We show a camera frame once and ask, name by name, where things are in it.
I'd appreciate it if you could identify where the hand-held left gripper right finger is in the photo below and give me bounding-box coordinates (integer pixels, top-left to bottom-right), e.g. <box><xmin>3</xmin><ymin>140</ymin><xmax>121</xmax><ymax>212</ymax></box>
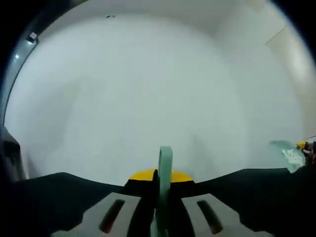
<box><xmin>169</xmin><ymin>169</ymin><xmax>269</xmax><ymax>237</ymax></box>

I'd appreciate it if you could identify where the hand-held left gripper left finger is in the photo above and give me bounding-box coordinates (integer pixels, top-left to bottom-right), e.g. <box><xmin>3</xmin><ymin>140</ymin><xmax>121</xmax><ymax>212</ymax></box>
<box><xmin>50</xmin><ymin>167</ymin><xmax>158</xmax><ymax>237</ymax></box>

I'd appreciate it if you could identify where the pile of white paper trash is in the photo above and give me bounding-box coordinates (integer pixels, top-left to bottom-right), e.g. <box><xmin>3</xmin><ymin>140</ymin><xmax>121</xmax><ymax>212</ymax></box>
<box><xmin>282</xmin><ymin>148</ymin><xmax>305</xmax><ymax>166</ymax></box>

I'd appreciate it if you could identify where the green plastic dustpan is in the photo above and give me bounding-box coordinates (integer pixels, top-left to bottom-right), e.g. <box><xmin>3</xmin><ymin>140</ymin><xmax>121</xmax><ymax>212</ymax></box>
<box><xmin>269</xmin><ymin>140</ymin><xmax>307</xmax><ymax>174</ymax></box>

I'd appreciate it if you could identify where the green hand broom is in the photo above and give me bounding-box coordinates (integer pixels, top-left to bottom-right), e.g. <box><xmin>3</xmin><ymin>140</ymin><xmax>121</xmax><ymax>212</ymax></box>
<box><xmin>150</xmin><ymin>145</ymin><xmax>174</xmax><ymax>237</ymax></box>

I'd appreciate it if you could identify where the black tabletop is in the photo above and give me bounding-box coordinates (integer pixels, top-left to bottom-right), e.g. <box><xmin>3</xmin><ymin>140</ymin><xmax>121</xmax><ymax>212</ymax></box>
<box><xmin>0</xmin><ymin>167</ymin><xmax>316</xmax><ymax>237</ymax></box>

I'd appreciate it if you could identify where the beige door panel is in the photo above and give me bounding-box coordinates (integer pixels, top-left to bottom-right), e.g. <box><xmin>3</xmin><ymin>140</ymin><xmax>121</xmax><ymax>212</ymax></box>
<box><xmin>265</xmin><ymin>24</ymin><xmax>308</xmax><ymax>129</ymax></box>

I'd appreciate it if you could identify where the dark grey furniture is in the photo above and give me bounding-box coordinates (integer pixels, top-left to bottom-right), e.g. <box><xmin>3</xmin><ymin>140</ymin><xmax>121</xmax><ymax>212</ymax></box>
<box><xmin>0</xmin><ymin>125</ymin><xmax>28</xmax><ymax>184</ymax></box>

